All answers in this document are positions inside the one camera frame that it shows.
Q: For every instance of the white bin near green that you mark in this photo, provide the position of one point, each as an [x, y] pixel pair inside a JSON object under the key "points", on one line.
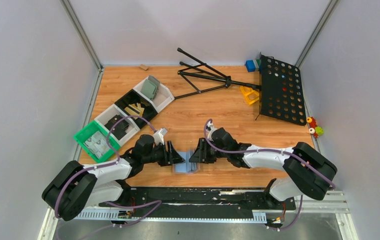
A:
{"points": [[111, 111]]}

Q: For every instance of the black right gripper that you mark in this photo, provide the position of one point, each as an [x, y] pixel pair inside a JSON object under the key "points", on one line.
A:
{"points": [[203, 150]]}

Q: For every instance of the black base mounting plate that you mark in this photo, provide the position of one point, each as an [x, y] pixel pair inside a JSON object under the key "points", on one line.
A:
{"points": [[202, 202]]}

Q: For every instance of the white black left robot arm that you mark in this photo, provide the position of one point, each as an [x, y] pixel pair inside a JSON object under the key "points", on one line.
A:
{"points": [[78, 186]]}

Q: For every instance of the black plastic bin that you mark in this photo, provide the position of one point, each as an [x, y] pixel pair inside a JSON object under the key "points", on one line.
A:
{"points": [[133, 97]]}

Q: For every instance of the yellow toy frame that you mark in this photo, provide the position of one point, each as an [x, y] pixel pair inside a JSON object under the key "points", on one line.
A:
{"points": [[250, 96]]}

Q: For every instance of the white bin far end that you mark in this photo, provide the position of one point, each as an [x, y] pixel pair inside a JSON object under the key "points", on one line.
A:
{"points": [[163, 98]]}

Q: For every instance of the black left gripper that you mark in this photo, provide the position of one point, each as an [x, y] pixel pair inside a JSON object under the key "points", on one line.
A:
{"points": [[169, 152]]}

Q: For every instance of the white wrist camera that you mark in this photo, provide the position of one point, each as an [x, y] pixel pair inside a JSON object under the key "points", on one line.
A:
{"points": [[159, 136], [210, 128]]}

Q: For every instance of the green plastic bin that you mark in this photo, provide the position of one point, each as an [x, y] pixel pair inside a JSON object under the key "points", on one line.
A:
{"points": [[81, 136]]}

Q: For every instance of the grey green pouch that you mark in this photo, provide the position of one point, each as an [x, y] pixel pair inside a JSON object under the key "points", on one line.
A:
{"points": [[150, 87]]}

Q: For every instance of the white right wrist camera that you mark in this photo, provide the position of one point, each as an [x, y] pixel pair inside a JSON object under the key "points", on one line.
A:
{"points": [[210, 128]]}

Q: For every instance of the blue toy block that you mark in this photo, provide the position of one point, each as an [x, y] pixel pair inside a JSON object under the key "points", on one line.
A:
{"points": [[253, 65]]}

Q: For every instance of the black perforated music tray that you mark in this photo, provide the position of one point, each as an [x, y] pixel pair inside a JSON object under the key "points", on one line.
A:
{"points": [[281, 93]]}

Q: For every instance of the black folding tripod stand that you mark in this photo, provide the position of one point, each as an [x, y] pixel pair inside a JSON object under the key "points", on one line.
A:
{"points": [[204, 71]]}

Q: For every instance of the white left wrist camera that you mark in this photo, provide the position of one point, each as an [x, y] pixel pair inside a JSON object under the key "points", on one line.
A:
{"points": [[159, 136]]}

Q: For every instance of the red yellow toy piece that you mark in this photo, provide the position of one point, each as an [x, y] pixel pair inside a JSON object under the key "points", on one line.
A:
{"points": [[311, 122]]}

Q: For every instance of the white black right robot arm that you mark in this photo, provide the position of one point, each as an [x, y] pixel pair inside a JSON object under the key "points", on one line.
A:
{"points": [[309, 172]]}

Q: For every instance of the tan black item in bin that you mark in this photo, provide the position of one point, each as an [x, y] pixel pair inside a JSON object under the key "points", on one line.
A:
{"points": [[136, 109]]}

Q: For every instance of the small wooden block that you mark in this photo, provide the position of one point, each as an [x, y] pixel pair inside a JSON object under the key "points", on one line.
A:
{"points": [[144, 67]]}

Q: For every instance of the clear packet in green bin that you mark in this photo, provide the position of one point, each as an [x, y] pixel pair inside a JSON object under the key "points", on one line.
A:
{"points": [[97, 145]]}

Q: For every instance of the green white toy piece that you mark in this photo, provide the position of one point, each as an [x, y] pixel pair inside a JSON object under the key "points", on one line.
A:
{"points": [[316, 131]]}

